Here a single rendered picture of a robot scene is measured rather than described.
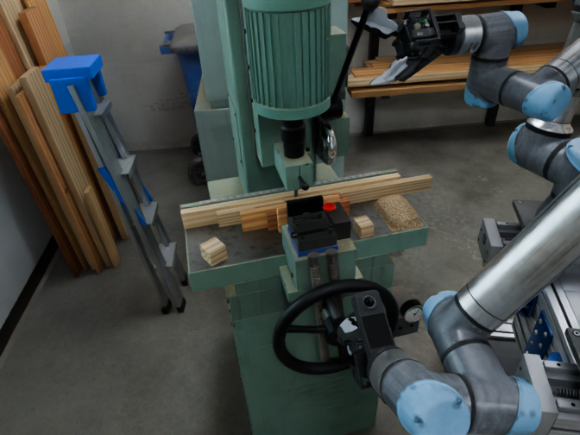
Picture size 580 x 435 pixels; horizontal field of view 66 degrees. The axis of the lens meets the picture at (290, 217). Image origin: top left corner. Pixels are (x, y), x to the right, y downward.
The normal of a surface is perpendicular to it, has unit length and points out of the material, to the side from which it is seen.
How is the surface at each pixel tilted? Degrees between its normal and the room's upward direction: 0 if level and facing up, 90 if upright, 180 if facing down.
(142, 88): 90
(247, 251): 0
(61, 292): 0
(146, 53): 90
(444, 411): 60
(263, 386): 90
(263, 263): 90
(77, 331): 0
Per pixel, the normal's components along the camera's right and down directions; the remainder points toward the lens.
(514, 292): -0.29, 0.38
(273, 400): 0.24, 0.56
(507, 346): -0.04, -0.81
